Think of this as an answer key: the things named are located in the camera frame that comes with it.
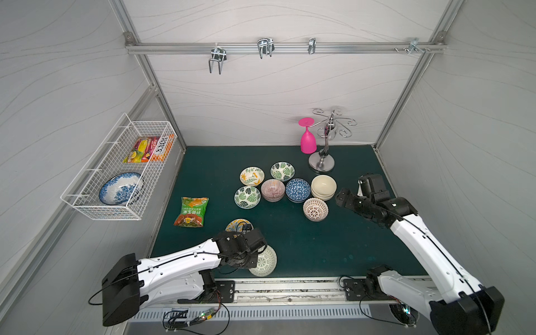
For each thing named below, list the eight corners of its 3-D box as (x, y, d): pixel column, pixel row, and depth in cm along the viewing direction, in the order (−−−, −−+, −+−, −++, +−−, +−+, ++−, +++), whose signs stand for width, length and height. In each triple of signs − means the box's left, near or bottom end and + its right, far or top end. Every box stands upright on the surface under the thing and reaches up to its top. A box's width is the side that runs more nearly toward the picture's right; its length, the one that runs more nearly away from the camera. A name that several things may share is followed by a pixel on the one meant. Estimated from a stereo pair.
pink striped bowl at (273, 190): (261, 203, 97) (260, 198, 94) (262, 185, 105) (261, 179, 101) (285, 203, 98) (285, 198, 94) (284, 185, 105) (284, 179, 101)
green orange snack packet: (176, 227, 91) (173, 223, 88) (184, 200, 99) (182, 196, 97) (202, 227, 91) (200, 223, 88) (208, 200, 99) (207, 196, 97)
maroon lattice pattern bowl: (304, 222, 91) (305, 218, 88) (301, 202, 98) (302, 197, 95) (328, 222, 91) (330, 218, 88) (324, 202, 98) (326, 197, 95)
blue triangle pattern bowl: (286, 204, 98) (286, 198, 93) (285, 185, 105) (286, 178, 100) (309, 204, 98) (311, 198, 93) (307, 185, 105) (308, 178, 100)
